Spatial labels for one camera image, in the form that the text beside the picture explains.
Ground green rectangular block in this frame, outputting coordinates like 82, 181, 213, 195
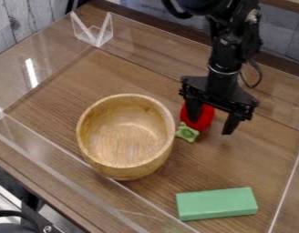
174, 187, 257, 221

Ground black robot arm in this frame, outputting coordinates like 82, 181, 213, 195
161, 0, 263, 135

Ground red plush strawberry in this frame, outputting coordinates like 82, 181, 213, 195
174, 105, 215, 143

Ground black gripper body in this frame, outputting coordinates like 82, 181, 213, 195
178, 76, 259, 121

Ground clear acrylic corner bracket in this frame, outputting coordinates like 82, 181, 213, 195
70, 12, 113, 47

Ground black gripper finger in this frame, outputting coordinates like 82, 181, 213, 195
184, 98, 201, 122
221, 113, 241, 135

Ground wooden bowl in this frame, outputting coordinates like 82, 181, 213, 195
75, 94, 174, 180

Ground black metal clamp bracket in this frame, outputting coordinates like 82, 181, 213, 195
21, 203, 62, 233

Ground black cable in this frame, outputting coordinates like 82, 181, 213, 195
0, 209, 34, 233

